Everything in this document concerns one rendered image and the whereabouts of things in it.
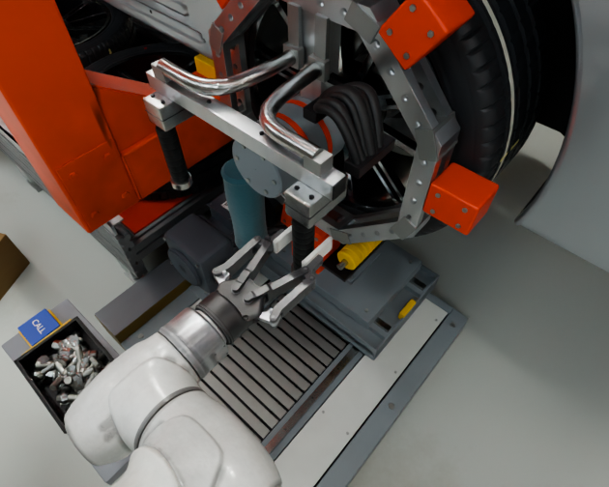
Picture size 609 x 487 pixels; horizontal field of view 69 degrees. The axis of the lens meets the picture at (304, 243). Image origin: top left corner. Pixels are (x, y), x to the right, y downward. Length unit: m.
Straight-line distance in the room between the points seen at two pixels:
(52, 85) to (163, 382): 0.67
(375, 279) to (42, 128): 0.97
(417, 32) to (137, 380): 0.57
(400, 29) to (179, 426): 0.57
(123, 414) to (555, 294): 1.60
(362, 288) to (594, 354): 0.84
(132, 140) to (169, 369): 0.74
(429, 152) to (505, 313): 1.10
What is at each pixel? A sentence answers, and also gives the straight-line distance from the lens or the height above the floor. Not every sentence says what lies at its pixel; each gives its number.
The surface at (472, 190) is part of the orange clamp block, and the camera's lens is 0.78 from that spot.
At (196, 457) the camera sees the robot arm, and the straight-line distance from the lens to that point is 0.50.
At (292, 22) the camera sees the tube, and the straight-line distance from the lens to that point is 0.80.
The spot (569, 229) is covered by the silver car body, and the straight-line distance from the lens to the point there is 0.92.
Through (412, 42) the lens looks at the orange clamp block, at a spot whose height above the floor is 1.10.
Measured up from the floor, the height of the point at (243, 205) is 0.67.
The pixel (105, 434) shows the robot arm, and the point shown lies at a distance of 0.60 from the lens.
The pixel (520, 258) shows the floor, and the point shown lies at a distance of 1.93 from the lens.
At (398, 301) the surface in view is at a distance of 1.49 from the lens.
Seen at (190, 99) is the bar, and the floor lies 0.98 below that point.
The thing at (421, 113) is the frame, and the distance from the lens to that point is 0.71.
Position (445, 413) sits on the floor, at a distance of 1.53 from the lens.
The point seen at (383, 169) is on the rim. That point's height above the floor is 0.75.
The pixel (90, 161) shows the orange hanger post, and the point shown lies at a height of 0.72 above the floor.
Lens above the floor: 1.41
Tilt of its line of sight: 52 degrees down
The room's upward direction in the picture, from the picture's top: straight up
